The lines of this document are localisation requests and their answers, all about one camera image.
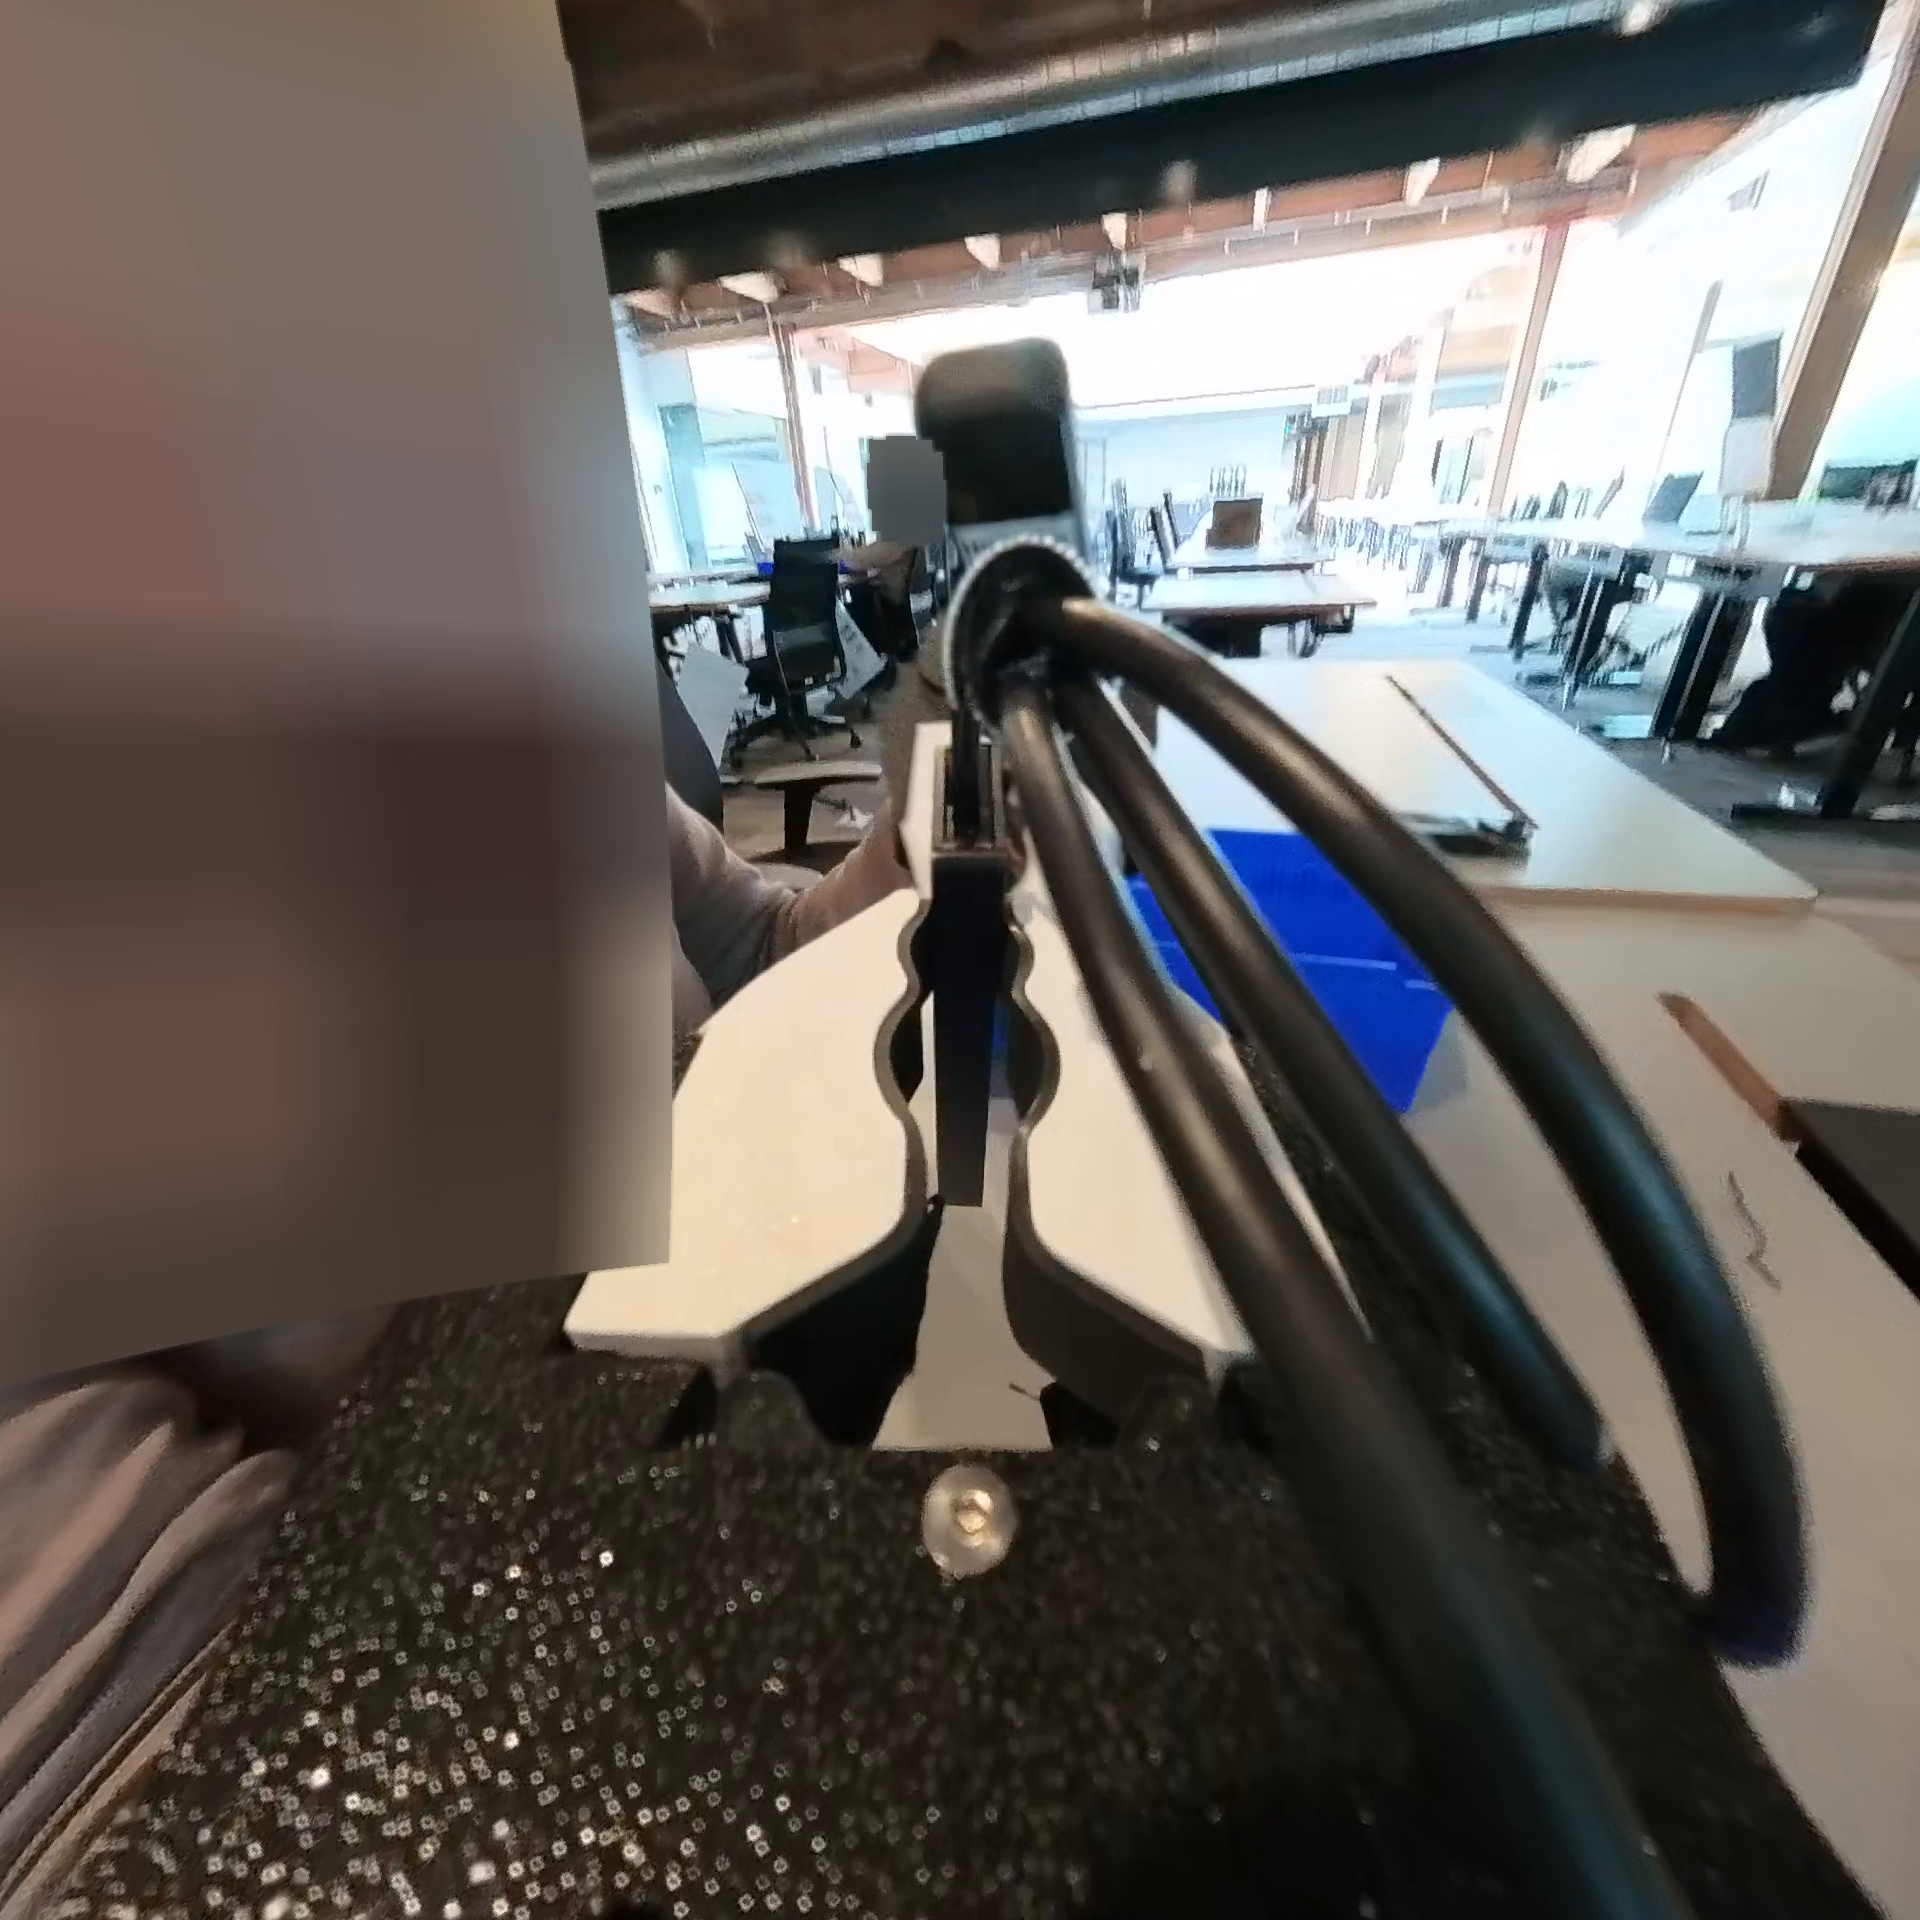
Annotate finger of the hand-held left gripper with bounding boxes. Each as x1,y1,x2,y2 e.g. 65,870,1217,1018
878,717,954,908

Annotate black usb cable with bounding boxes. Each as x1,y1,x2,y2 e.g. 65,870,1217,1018
927,538,1815,1920

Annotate silver ventilation duct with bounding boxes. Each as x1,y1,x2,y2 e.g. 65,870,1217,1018
591,0,1652,206

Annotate person's left hand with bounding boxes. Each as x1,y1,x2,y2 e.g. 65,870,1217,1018
787,821,912,947

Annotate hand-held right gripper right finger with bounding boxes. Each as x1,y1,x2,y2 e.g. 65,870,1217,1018
1000,883,1261,1438

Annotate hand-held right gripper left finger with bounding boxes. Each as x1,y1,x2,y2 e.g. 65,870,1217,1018
567,890,944,1438

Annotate long desk with monitors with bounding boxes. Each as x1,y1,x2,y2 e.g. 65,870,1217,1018
1438,501,1920,823

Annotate person's clothed torso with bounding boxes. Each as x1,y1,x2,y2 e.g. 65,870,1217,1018
0,1326,377,1846

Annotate person's left forearm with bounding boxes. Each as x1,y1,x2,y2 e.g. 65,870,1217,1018
667,787,805,1041

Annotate black office chair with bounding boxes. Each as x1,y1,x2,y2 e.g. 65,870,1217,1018
1110,487,1191,607
734,538,867,763
748,757,887,860

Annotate black ceiling beam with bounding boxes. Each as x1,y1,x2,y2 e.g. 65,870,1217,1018
601,30,1895,261

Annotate blue plastic bin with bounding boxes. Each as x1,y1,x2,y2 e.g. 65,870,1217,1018
1125,830,1458,1116

